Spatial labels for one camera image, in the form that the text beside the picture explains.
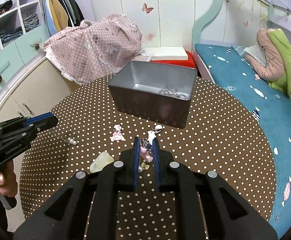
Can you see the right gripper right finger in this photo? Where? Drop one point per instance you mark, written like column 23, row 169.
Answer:
column 206, row 206

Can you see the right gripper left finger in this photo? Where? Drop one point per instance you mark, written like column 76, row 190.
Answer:
column 85, row 207

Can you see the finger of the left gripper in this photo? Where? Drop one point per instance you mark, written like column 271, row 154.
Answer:
column 31, row 132
column 43, row 120

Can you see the pale green jade stone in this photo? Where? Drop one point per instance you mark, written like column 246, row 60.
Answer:
column 100, row 162

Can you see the pink bear charm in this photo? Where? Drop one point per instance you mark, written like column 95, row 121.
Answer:
column 117, row 134

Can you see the pink white charm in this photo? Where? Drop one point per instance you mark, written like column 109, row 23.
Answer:
column 146, row 146

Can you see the person's left hand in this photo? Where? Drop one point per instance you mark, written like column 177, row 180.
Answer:
column 8, row 180

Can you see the beige cabinet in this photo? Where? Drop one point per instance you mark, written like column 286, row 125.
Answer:
column 35, row 90

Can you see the small pearl earring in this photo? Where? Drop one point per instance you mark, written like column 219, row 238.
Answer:
column 69, row 140

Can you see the brown polka dot tablecloth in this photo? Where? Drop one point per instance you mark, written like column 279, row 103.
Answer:
column 220, row 135

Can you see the lilac shelf unit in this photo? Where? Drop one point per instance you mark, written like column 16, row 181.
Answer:
column 23, row 29

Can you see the pink checkered cloth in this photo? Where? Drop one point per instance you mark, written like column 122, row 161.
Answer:
column 96, row 49

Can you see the teal bed mattress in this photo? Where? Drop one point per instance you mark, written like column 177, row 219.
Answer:
column 269, row 107

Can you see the hanging clothes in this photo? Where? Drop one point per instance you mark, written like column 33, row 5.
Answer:
column 59, row 14

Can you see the dark metal tin box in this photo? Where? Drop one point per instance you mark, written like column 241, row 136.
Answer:
column 157, row 92

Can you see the green pillow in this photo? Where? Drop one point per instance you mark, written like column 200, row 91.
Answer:
column 280, row 41

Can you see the pink quilted jacket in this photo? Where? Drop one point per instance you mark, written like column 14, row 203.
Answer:
column 265, row 58

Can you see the white foam board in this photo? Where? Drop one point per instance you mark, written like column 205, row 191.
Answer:
column 165, row 53

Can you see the red ottoman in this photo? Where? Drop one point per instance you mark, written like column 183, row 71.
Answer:
column 189, row 63

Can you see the pink butterfly sticker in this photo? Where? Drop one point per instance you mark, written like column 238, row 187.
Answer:
column 147, row 9

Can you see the white wardrobe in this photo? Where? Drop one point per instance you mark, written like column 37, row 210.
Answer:
column 163, row 23

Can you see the teal bunk bed frame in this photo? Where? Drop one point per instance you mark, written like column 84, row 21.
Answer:
column 236, row 22

